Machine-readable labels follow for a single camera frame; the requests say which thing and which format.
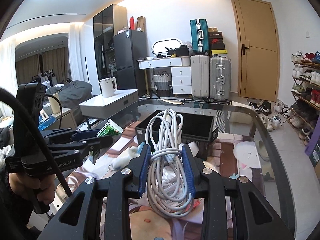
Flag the black storage box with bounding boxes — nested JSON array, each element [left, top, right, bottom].
[[134, 109, 219, 153]]

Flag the green white medicine sachet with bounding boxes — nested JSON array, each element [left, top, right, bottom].
[[96, 119, 123, 137]]

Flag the open cardboard box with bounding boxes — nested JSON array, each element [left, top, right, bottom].
[[305, 127, 320, 180]]

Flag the white suitcase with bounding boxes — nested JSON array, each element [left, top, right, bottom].
[[190, 55, 209, 98]]

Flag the dark grey beanbag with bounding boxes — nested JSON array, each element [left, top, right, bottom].
[[46, 80, 92, 109]]

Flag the white dressing desk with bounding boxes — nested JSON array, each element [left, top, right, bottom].
[[138, 56, 192, 96]]

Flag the teal suitcase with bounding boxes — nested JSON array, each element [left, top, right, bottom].
[[190, 18, 209, 54]]

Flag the stacked shoe boxes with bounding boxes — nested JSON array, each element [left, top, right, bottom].
[[208, 27, 228, 57]]

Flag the black refrigerator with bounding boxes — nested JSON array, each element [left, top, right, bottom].
[[114, 29, 147, 96]]

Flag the black glass cabinet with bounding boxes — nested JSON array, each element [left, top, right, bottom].
[[93, 4, 127, 80]]

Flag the tan wooden door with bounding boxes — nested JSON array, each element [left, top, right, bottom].
[[231, 0, 280, 101]]

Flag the silver suitcase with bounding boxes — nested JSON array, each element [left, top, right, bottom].
[[209, 57, 231, 101]]

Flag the woven laundry basket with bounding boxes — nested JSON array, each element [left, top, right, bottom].
[[153, 71, 172, 97]]

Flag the white electric kettle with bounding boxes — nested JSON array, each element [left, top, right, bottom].
[[99, 77, 118, 98]]

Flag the white cable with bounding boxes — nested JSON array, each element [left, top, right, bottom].
[[145, 108, 196, 218]]

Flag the grey white side table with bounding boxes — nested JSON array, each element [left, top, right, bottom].
[[79, 89, 139, 119]]

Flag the white blue plush toy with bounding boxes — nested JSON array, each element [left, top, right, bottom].
[[108, 146, 140, 171]]

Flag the wooden shoe rack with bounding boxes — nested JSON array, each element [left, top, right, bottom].
[[289, 51, 319, 145]]

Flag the person's left hand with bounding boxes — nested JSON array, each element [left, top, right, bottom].
[[9, 173, 55, 204]]

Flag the white foam sheet roll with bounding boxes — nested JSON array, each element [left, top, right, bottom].
[[185, 141, 200, 157]]

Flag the oval vanity mirror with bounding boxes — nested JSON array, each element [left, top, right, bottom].
[[151, 38, 183, 56]]

